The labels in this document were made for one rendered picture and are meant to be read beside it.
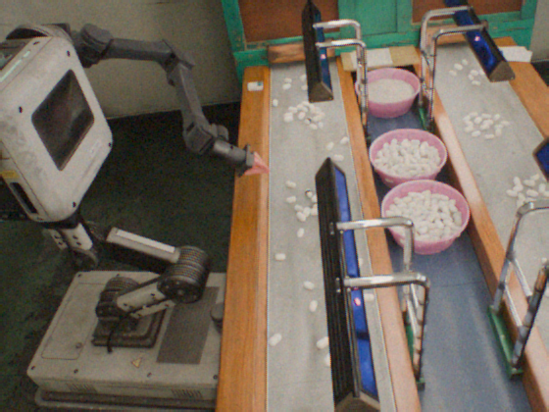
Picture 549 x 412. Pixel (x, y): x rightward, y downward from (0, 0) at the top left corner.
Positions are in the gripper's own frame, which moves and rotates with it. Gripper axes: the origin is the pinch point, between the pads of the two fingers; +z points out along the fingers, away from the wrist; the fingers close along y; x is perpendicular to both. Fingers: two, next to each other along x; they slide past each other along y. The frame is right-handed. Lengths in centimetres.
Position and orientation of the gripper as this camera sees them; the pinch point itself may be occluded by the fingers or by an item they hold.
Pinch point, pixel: (267, 170)
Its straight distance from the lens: 168.1
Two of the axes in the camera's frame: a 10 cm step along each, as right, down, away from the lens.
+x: -5.5, 6.4, 5.4
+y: -0.6, -6.8, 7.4
